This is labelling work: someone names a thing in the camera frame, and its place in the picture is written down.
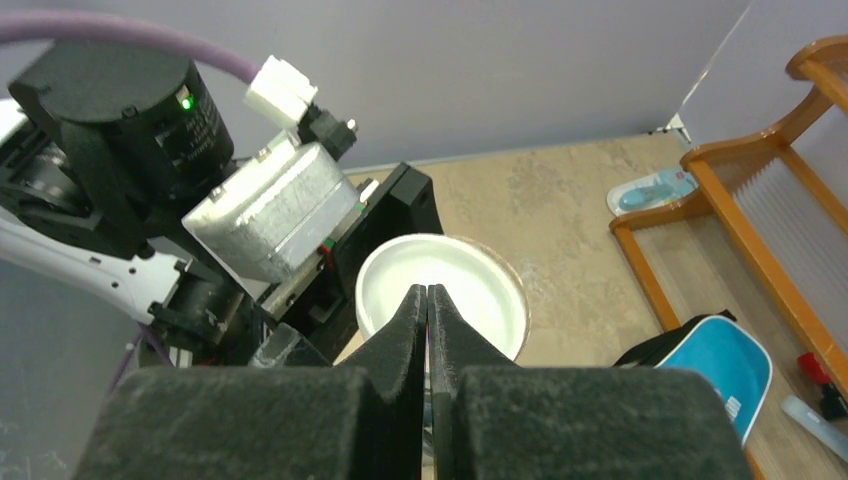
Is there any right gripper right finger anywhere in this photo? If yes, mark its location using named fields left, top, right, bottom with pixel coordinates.
left=427, top=285, right=752, bottom=479

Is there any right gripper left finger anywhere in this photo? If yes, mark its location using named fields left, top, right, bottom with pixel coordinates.
left=75, top=285, right=427, bottom=479

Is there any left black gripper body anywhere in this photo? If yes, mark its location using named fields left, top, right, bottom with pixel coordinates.
left=148, top=164, right=443, bottom=366

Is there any black shuttlecock tube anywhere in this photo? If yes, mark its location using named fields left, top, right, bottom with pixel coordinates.
left=354, top=233, right=533, bottom=362

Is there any white round tube lid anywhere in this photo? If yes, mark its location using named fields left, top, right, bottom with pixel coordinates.
left=354, top=233, right=530, bottom=362

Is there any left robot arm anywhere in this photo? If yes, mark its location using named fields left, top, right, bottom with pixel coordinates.
left=1, top=41, right=443, bottom=366

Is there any blue racket bag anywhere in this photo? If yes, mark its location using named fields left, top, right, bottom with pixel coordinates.
left=614, top=310, right=773, bottom=444

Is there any light blue packaged tool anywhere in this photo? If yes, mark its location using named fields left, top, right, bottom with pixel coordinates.
left=606, top=167, right=698, bottom=217

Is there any wooden three-tier shelf rack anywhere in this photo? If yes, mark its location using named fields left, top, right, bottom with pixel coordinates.
left=608, top=34, right=848, bottom=480

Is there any red and black small object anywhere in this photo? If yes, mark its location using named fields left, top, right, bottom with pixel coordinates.
left=797, top=352, right=847, bottom=421

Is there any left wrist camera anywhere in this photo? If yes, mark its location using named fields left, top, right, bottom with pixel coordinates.
left=182, top=56, right=360, bottom=283

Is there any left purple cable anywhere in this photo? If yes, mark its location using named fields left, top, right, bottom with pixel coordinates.
left=0, top=9, right=263, bottom=399

